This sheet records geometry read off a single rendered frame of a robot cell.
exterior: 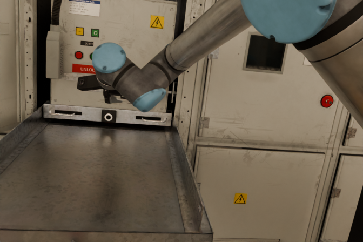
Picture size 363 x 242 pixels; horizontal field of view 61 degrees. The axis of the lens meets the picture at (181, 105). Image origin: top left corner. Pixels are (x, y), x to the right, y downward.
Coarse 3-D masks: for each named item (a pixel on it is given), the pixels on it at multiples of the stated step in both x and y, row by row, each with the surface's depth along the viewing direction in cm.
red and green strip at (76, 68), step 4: (72, 64) 128; (76, 64) 128; (80, 64) 128; (72, 68) 128; (76, 68) 128; (80, 68) 129; (84, 68) 129; (88, 68) 129; (92, 68) 129; (80, 72) 129; (84, 72) 129; (88, 72) 129; (92, 72) 130
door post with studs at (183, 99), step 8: (192, 0) 123; (200, 0) 123; (192, 8) 124; (200, 8) 124; (192, 16) 125; (184, 24) 125; (184, 72) 130; (192, 72) 130; (184, 80) 131; (192, 80) 131; (184, 88) 132; (192, 88) 132; (176, 96) 133; (184, 96) 133; (176, 104) 133; (184, 104) 133; (176, 112) 134; (184, 112) 134; (176, 120) 135; (184, 120) 135; (184, 128) 136; (184, 136) 137; (184, 144) 138
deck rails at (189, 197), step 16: (16, 128) 103; (32, 128) 120; (176, 128) 123; (0, 144) 92; (16, 144) 104; (176, 144) 119; (0, 160) 93; (176, 160) 107; (176, 176) 96; (192, 176) 83; (192, 192) 81; (192, 208) 80; (192, 224) 73
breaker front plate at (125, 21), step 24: (96, 0) 123; (120, 0) 124; (144, 0) 125; (72, 24) 124; (96, 24) 125; (120, 24) 126; (144, 24) 127; (168, 24) 128; (72, 48) 126; (144, 48) 130; (72, 72) 129; (72, 96) 131; (96, 96) 132
